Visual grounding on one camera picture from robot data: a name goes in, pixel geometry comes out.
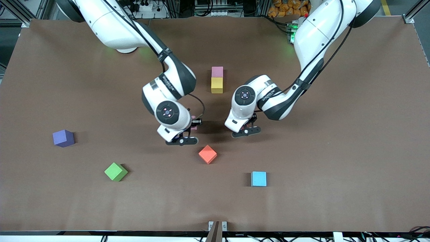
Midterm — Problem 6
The yellow foam block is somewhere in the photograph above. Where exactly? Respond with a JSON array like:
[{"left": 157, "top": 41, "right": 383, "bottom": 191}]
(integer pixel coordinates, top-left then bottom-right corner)
[{"left": 211, "top": 77, "right": 224, "bottom": 94}]

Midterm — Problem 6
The green foam block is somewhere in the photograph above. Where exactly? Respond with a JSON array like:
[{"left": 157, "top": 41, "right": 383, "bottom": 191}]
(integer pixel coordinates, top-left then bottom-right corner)
[{"left": 104, "top": 162, "right": 128, "bottom": 182}]

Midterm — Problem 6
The orange foam block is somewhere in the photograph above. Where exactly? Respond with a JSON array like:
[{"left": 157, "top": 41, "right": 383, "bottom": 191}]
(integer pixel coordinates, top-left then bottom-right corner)
[{"left": 198, "top": 145, "right": 218, "bottom": 165}]

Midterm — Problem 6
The light blue foam block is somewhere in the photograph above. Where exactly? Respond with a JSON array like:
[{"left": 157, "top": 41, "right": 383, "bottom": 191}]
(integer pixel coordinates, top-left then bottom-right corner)
[{"left": 251, "top": 171, "right": 267, "bottom": 187}]

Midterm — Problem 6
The grey metal equipment rack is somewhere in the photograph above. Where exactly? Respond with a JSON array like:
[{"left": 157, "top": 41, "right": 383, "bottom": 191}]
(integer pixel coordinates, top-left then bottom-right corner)
[{"left": 194, "top": 0, "right": 237, "bottom": 18}]

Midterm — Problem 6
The bag of orange items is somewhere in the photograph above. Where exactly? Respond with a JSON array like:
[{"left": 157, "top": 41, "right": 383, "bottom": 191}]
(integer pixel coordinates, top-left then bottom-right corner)
[{"left": 268, "top": 0, "right": 311, "bottom": 18}]

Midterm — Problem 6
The purple foam block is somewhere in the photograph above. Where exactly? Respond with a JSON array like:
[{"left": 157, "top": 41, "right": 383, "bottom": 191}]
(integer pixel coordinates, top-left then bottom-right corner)
[{"left": 52, "top": 129, "right": 75, "bottom": 148}]

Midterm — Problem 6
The white power strip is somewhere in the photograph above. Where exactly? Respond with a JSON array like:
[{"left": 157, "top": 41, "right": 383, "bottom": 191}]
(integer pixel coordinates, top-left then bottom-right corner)
[{"left": 131, "top": 0, "right": 158, "bottom": 12}]

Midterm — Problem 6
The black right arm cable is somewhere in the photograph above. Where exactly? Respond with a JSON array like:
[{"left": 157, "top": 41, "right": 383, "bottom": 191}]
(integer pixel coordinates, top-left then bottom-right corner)
[{"left": 101, "top": 0, "right": 206, "bottom": 119}]

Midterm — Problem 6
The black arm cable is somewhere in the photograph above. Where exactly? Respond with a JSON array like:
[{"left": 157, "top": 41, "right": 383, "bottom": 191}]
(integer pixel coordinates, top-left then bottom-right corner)
[
  {"left": 101, "top": 0, "right": 206, "bottom": 119},
  {"left": 284, "top": 0, "right": 354, "bottom": 93}
]

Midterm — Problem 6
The small metal table bracket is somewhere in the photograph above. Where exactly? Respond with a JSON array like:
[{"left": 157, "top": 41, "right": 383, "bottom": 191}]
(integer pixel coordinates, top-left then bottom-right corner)
[{"left": 208, "top": 221, "right": 227, "bottom": 232}]

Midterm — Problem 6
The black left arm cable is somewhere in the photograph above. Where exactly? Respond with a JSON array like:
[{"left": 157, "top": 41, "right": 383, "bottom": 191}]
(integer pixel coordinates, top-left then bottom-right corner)
[{"left": 284, "top": 0, "right": 354, "bottom": 93}]

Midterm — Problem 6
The black floor cable bundle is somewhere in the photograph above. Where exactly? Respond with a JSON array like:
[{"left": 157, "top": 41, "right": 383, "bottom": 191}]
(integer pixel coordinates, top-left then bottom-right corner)
[{"left": 361, "top": 226, "right": 430, "bottom": 242}]

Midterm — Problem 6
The aluminium frame post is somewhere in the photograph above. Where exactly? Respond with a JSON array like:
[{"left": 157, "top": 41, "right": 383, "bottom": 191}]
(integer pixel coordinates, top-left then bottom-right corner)
[
  {"left": 402, "top": 0, "right": 430, "bottom": 25},
  {"left": 0, "top": 0, "right": 46, "bottom": 27}
]

